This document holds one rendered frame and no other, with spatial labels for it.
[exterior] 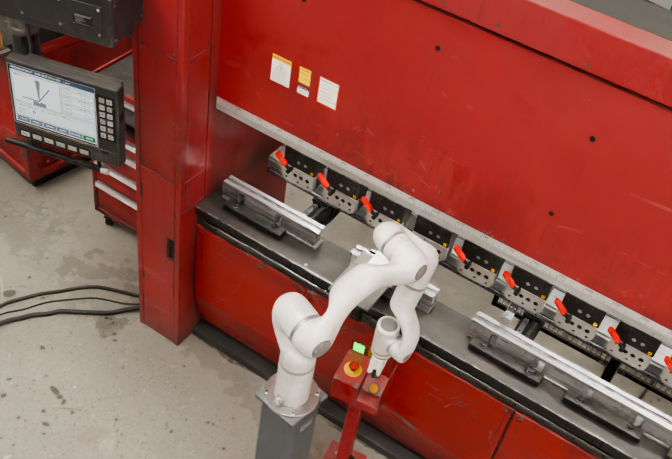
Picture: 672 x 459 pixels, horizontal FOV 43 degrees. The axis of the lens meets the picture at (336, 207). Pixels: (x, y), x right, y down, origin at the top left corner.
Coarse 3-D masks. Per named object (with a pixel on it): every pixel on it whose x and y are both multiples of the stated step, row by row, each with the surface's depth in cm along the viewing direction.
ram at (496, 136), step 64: (256, 0) 309; (320, 0) 293; (384, 0) 279; (256, 64) 326; (320, 64) 308; (384, 64) 292; (448, 64) 278; (512, 64) 265; (256, 128) 344; (320, 128) 325; (384, 128) 307; (448, 128) 292; (512, 128) 278; (576, 128) 265; (640, 128) 253; (384, 192) 324; (448, 192) 306; (512, 192) 291; (576, 192) 277; (640, 192) 264; (512, 256) 305; (576, 256) 290; (640, 256) 276
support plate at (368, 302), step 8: (360, 256) 348; (368, 256) 348; (352, 264) 344; (344, 272) 340; (336, 280) 336; (328, 288) 333; (384, 288) 336; (368, 296) 332; (376, 296) 333; (360, 304) 329; (368, 304) 329
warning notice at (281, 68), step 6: (276, 60) 319; (282, 60) 317; (288, 60) 315; (276, 66) 320; (282, 66) 319; (288, 66) 317; (276, 72) 322; (282, 72) 320; (288, 72) 319; (270, 78) 325; (276, 78) 324; (282, 78) 322; (288, 78) 320; (282, 84) 323; (288, 84) 322
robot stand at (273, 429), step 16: (320, 400) 294; (272, 416) 293; (304, 416) 289; (272, 432) 298; (288, 432) 293; (304, 432) 300; (256, 448) 314; (272, 448) 304; (288, 448) 299; (304, 448) 309
